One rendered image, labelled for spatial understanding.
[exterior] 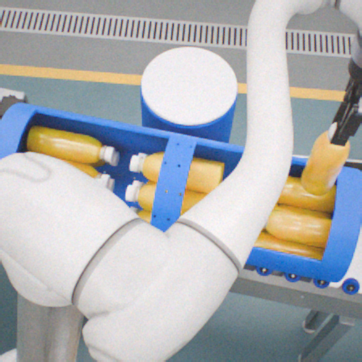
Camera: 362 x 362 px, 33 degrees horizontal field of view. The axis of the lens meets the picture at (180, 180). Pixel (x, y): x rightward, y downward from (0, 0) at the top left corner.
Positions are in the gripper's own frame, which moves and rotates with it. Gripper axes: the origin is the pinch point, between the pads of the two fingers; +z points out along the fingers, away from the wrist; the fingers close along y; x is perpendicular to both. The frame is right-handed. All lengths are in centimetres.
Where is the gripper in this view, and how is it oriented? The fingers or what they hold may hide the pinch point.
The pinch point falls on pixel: (343, 124)
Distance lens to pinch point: 122.4
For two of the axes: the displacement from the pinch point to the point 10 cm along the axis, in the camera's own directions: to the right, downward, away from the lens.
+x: -9.8, -2.0, 0.7
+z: -0.3, 4.7, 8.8
